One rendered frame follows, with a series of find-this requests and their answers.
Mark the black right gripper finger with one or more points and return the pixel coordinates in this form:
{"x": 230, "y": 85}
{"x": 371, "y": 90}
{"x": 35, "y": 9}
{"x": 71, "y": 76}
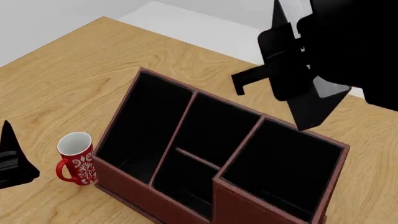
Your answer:
{"x": 311, "y": 112}
{"x": 280, "y": 14}

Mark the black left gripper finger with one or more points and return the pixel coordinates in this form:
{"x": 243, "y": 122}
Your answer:
{"x": 21, "y": 163}

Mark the brown leather desk caddy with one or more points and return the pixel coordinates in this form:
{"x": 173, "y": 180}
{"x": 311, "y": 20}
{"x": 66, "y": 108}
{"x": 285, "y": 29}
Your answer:
{"x": 245, "y": 203}

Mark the red white patterned mug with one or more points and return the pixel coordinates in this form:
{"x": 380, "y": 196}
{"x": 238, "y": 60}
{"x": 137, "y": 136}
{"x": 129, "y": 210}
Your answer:
{"x": 81, "y": 166}

